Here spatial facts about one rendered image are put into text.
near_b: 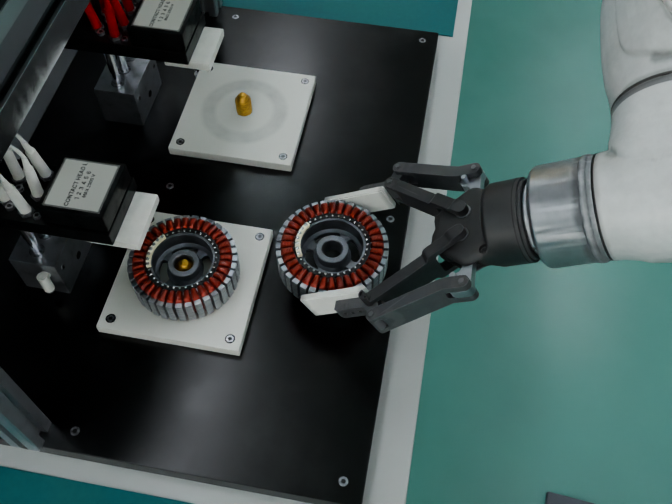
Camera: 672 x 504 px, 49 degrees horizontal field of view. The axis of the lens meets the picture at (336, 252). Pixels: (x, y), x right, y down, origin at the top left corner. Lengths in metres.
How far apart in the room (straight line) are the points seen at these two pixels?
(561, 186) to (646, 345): 1.16
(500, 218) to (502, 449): 0.98
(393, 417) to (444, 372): 0.85
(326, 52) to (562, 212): 0.51
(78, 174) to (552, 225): 0.42
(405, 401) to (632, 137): 0.34
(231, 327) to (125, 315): 0.11
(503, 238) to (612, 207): 0.09
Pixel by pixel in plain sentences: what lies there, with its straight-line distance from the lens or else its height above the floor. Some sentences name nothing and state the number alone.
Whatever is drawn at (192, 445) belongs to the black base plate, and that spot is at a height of 0.77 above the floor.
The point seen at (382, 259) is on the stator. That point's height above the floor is 0.85.
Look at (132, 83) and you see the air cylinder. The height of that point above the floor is 0.82.
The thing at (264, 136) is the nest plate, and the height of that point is 0.78.
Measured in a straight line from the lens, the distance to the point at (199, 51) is 0.87.
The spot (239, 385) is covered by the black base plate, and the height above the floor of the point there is 0.77.
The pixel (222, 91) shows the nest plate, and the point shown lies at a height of 0.78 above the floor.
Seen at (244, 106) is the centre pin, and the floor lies 0.80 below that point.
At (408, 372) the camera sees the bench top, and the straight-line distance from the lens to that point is 0.78.
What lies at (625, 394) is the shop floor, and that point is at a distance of 1.68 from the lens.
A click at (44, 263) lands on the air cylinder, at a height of 0.82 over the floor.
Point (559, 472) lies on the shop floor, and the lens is 1.58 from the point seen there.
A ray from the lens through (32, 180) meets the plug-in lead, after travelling 0.73.
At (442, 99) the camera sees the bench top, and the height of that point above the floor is 0.75.
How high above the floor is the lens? 1.46
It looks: 57 degrees down
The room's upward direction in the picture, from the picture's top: straight up
